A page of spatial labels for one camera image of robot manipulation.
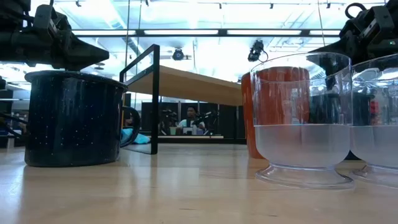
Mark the clear plastic footed cup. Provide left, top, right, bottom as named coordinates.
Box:
left=250, top=52, right=355, bottom=191
left=348, top=53, right=398, bottom=189

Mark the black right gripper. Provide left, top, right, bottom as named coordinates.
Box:
left=309, top=1, right=398, bottom=65

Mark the black-framed wooden shelf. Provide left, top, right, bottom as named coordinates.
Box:
left=119, top=44, right=246, bottom=156

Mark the cyan cloth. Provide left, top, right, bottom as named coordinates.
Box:
left=120, top=128, right=151, bottom=145

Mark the person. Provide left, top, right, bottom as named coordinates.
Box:
left=177, top=105, right=206, bottom=135

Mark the black ceiling-hung camera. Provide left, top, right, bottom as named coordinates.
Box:
left=248, top=39, right=269, bottom=63

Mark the dark blue speckled enamel mug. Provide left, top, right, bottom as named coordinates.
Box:
left=24, top=70, right=141, bottom=168

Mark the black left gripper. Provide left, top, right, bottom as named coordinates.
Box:
left=0, top=4, right=110, bottom=71

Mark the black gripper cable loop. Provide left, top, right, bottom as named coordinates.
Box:
left=344, top=2, right=368, bottom=20

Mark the black round ceiling fixture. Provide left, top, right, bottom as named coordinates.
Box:
left=172, top=47, right=191, bottom=62

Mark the white mug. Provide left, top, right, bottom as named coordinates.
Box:
left=241, top=67, right=312, bottom=159

